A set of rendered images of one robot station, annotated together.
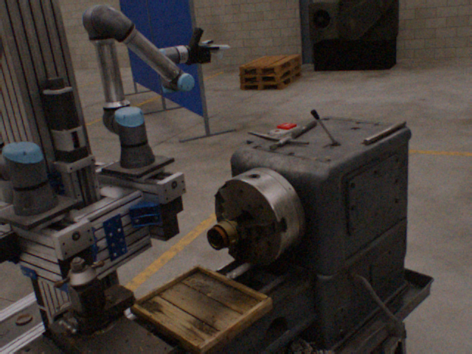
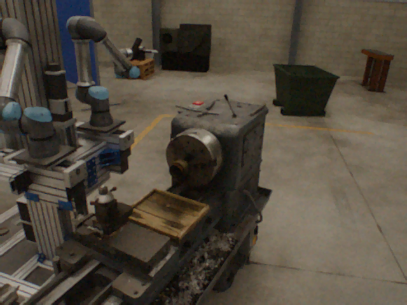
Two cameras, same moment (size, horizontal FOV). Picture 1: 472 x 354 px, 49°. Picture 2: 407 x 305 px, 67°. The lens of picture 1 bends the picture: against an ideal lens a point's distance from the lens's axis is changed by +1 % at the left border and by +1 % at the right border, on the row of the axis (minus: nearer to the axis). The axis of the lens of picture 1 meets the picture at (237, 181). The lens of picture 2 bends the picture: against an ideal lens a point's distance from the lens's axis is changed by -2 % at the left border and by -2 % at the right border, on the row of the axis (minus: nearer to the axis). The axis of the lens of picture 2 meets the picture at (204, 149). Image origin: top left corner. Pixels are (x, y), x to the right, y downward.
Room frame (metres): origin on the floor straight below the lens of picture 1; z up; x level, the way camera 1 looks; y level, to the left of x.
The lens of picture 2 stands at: (0.06, 0.45, 1.84)
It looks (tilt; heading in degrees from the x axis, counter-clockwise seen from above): 24 degrees down; 340
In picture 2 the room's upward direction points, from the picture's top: 2 degrees clockwise
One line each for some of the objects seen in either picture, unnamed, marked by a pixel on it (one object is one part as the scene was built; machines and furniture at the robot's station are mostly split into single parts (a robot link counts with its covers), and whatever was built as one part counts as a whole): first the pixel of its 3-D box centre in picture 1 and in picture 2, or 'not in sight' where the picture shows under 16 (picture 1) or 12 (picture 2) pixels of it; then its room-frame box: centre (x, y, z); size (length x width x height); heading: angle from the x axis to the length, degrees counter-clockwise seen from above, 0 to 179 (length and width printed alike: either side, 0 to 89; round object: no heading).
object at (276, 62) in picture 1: (271, 71); (136, 68); (9.87, -0.87, 0.22); 1.25 x 0.86 x 0.44; 153
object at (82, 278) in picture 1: (80, 273); (103, 195); (1.23, 0.45, 1.13); 0.08 x 0.08 x 0.03
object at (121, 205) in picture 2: (99, 312); (111, 220); (1.25, 0.43, 0.99); 0.20 x 0.10 x 0.05; 132
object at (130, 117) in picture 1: (130, 125); (98, 98); (2.09, 0.42, 1.33); 0.13 x 0.12 x 0.14; 31
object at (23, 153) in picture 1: (23, 163); (37, 121); (1.70, 0.73, 1.33); 0.13 x 0.12 x 0.14; 73
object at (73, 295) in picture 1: (88, 293); (107, 208); (1.23, 0.45, 1.07); 0.07 x 0.07 x 0.10; 42
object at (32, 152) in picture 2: (33, 194); (43, 143); (1.70, 0.72, 1.21); 0.15 x 0.15 x 0.10
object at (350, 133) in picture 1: (322, 184); (220, 138); (1.87, -0.33, 1.06); 0.59 x 0.48 x 0.39; 132
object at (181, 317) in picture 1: (199, 305); (165, 212); (1.39, 0.16, 0.89); 0.36 x 0.30 x 0.04; 42
